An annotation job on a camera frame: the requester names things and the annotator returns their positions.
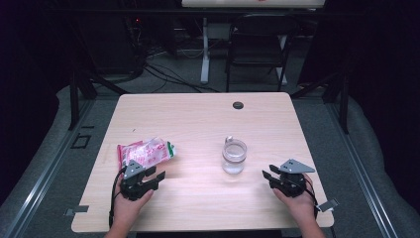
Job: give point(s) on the black tape strip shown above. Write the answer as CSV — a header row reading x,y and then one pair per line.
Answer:
x,y
87,127

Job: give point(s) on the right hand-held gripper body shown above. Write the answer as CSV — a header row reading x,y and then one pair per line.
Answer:
x,y
292,183

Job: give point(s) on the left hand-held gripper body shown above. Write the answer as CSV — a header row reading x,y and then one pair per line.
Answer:
x,y
132,186

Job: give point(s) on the pink printed plastic bag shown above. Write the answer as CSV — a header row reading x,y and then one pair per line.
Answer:
x,y
148,152

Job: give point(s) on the metal floor rail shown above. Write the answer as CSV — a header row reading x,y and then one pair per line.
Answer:
x,y
369,186
38,186

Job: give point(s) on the black folding chair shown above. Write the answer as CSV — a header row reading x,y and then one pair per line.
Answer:
x,y
261,24

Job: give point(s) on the clear glass jar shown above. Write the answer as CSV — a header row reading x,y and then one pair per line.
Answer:
x,y
233,167

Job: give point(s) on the dark round table grommet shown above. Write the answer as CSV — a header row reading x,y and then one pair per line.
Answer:
x,y
238,105

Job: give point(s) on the person's left hand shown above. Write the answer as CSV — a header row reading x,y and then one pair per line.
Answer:
x,y
127,210

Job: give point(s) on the white box under desk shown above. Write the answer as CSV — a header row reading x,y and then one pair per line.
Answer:
x,y
218,31

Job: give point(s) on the black metal stand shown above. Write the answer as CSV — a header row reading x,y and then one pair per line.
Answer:
x,y
73,105
344,109

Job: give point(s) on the black tape square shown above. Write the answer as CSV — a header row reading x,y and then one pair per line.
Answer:
x,y
75,140

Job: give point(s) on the person's right hand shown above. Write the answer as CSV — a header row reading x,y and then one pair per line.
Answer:
x,y
300,208

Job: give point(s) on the white desk leg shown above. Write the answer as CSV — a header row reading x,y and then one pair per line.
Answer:
x,y
205,66
283,77

